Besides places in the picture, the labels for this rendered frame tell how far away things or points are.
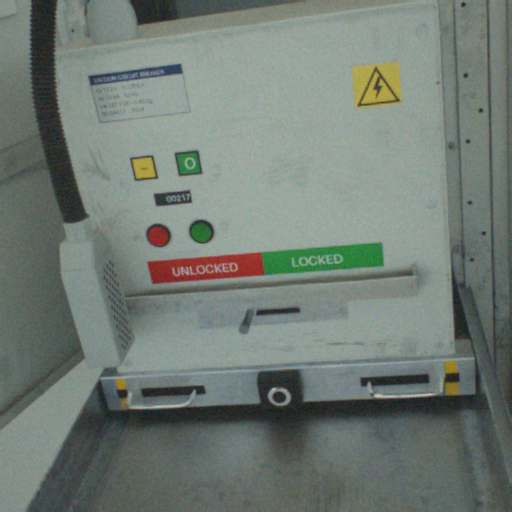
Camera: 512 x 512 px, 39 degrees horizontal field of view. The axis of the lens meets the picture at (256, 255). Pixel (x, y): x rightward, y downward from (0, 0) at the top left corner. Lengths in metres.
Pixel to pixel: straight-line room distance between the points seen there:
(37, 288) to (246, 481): 0.52
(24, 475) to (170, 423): 0.72
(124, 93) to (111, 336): 0.31
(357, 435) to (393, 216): 0.31
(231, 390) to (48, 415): 0.66
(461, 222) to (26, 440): 1.03
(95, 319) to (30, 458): 0.84
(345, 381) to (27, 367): 0.55
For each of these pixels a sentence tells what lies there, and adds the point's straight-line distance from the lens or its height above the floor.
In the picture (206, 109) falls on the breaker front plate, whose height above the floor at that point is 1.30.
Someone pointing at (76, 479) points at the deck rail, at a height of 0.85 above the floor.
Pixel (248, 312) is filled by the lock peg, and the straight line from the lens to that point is 1.00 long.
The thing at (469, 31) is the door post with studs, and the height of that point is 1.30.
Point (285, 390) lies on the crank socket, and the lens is 1.04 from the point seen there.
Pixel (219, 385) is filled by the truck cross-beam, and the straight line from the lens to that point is 1.08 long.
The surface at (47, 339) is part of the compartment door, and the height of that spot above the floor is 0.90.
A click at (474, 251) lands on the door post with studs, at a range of 1.36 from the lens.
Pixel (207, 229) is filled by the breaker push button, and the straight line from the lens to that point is 0.97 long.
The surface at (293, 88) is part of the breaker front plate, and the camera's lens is 0.90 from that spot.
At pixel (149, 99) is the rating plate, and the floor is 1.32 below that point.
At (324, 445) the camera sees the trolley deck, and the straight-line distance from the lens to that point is 1.03.
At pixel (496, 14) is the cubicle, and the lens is 1.25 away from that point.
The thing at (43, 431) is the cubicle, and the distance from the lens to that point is 1.69.
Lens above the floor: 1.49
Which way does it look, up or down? 24 degrees down
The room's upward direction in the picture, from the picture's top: 9 degrees counter-clockwise
